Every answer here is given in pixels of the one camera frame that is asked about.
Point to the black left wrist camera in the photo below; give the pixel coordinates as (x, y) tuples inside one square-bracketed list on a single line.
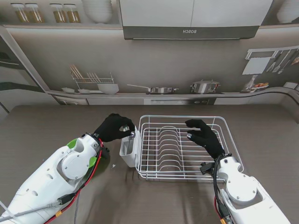
[(106, 152)]

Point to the metal fork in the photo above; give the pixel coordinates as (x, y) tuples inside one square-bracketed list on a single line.
[(125, 128)]

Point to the metal spoon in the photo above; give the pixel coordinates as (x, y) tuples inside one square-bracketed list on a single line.
[(132, 133)]

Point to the green plastic bowl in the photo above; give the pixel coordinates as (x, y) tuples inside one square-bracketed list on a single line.
[(72, 144)]

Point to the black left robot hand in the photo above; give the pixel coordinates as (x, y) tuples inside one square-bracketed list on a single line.
[(111, 128)]

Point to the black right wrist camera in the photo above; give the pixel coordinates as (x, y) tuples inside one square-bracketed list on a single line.
[(206, 168)]

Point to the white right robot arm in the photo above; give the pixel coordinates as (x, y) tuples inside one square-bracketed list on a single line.
[(243, 189)]

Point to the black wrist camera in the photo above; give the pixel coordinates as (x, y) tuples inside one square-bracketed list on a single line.
[(206, 168), (106, 152)]

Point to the white zip tie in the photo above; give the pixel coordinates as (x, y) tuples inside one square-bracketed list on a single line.
[(5, 211)]

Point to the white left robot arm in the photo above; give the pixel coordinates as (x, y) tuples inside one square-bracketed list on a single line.
[(46, 177)]

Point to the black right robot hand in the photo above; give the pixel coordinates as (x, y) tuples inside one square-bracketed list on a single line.
[(209, 140)]

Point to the printed kitchen backdrop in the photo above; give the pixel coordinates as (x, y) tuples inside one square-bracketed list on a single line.
[(163, 65)]

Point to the white plastic utensil caddy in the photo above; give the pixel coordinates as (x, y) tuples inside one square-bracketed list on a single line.
[(129, 161)]

